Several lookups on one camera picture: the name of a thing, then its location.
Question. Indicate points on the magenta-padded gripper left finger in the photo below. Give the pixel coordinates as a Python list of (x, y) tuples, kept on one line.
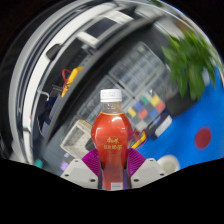
[(80, 171)]

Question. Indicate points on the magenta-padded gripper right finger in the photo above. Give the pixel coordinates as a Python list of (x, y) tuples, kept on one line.
[(146, 171)]

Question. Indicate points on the red tea drink bottle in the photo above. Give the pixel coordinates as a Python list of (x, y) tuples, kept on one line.
[(111, 136)]

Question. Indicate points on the white cup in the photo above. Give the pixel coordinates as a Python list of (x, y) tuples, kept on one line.
[(168, 164)]

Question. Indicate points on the white perforated box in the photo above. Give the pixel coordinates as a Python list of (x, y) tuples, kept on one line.
[(76, 138)]

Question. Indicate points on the black and white box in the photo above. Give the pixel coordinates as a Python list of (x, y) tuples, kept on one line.
[(159, 126)]

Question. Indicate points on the colour checker card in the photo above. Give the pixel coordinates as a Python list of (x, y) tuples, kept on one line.
[(146, 108)]

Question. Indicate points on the flat round red coaster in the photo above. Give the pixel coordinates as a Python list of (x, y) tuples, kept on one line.
[(203, 138)]

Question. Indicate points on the grey keyboard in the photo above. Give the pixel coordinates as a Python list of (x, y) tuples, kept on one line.
[(136, 68)]

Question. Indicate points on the green potted plant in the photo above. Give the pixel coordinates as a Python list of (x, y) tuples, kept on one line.
[(190, 63)]

